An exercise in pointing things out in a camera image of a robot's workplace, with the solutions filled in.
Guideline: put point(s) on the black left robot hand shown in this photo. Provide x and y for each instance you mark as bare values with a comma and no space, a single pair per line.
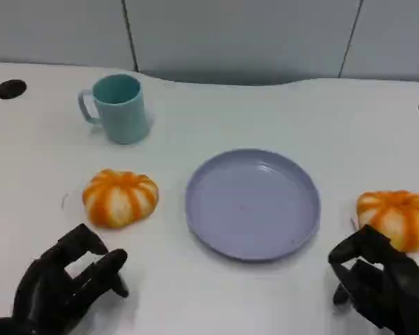
45,293

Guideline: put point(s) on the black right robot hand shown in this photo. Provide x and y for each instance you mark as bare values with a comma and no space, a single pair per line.
394,289

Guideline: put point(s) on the orange white toy bread roll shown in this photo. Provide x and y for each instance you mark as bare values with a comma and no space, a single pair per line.
120,199
401,216

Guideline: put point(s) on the lilac plate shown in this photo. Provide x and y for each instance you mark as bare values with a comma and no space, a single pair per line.
253,206

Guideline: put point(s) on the pale green mug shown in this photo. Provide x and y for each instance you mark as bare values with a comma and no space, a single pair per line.
125,118

